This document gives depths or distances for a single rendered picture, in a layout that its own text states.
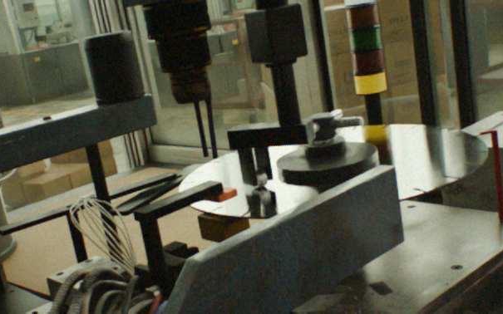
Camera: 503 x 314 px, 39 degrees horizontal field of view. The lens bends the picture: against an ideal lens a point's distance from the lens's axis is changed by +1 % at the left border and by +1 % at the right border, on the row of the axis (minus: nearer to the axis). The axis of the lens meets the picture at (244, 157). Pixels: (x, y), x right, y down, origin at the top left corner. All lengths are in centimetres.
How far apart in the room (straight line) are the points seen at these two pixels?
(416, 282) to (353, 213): 20
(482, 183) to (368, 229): 45
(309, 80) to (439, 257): 69
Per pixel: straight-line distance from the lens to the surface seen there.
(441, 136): 83
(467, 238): 80
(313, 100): 138
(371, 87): 104
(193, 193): 64
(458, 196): 100
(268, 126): 70
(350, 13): 104
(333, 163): 74
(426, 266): 74
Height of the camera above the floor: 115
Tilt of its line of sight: 14 degrees down
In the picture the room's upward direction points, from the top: 10 degrees counter-clockwise
